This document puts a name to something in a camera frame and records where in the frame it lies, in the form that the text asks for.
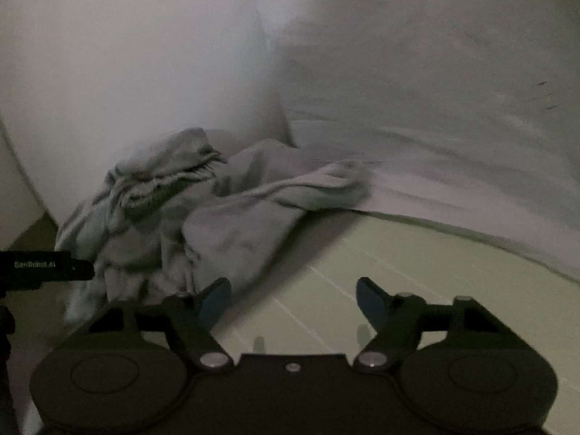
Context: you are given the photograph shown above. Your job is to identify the grey sweatpants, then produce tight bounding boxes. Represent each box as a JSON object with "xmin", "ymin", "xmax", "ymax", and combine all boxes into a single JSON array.
[{"xmin": 55, "ymin": 129, "xmax": 370, "ymax": 327}]

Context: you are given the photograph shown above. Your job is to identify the green grid mat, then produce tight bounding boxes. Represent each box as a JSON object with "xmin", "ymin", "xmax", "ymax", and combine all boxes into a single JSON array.
[{"xmin": 214, "ymin": 212, "xmax": 579, "ymax": 434}]

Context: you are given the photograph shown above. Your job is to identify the white cushion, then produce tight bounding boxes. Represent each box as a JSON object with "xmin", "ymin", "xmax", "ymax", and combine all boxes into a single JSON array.
[{"xmin": 1, "ymin": 0, "xmax": 287, "ymax": 222}]

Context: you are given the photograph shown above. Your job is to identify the light blue carrot-print sheet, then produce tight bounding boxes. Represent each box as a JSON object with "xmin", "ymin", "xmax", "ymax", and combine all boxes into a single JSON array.
[{"xmin": 254, "ymin": 0, "xmax": 579, "ymax": 279}]

